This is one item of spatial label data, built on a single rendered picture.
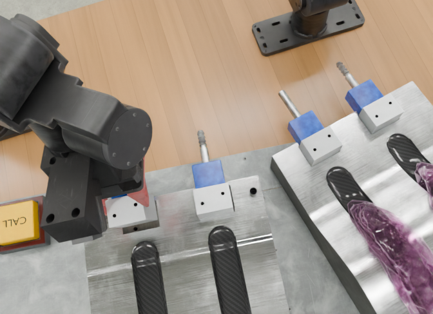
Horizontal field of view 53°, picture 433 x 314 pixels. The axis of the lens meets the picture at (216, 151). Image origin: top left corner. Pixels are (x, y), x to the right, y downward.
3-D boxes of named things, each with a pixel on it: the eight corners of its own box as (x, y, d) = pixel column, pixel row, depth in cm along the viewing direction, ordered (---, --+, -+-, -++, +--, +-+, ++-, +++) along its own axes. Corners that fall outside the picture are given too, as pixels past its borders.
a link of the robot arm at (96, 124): (169, 111, 42) (101, 28, 32) (125, 189, 39) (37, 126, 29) (87, 87, 47) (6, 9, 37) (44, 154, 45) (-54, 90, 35)
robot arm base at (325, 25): (377, -4, 72) (359, -35, 75) (264, 31, 71) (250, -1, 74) (365, 25, 80) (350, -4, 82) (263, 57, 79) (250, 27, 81)
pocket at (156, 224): (126, 208, 65) (119, 203, 62) (160, 201, 65) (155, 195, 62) (129, 238, 64) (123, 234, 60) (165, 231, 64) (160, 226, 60)
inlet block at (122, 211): (109, 138, 63) (93, 130, 58) (142, 129, 62) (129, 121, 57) (124, 227, 60) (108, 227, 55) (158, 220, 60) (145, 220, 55)
